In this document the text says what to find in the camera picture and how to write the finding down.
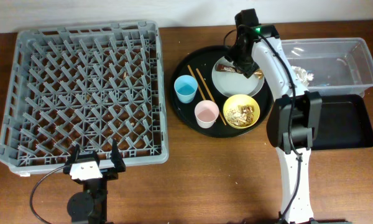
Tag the black rectangular tray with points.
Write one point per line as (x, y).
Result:
(344, 123)

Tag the right wooden chopstick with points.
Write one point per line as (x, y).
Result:
(209, 93)

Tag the clear plastic bin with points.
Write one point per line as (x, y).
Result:
(340, 66)

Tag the pink plastic cup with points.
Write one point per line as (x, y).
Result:
(206, 113)

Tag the left wooden chopstick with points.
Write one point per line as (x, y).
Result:
(199, 89)

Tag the round black tray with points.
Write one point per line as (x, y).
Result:
(204, 60)

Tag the white tissue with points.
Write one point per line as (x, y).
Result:
(303, 75)

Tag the wooden chopstick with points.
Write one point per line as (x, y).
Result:
(209, 93)
(199, 89)

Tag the brown coffee stick wrapper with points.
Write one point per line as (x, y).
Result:
(225, 68)

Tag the grey dishwasher rack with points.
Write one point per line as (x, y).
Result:
(86, 87)

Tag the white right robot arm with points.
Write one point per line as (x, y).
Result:
(293, 121)

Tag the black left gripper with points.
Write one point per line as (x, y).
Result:
(118, 163)

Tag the yellow plastic bowl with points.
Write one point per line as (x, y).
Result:
(236, 100)

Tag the food leftovers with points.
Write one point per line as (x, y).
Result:
(241, 116)

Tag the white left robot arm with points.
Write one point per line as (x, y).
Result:
(90, 205)

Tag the light blue plastic cup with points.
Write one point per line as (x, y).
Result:
(185, 88)

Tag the grey round plate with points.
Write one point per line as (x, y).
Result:
(230, 83)

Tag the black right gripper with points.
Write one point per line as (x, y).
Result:
(232, 55)

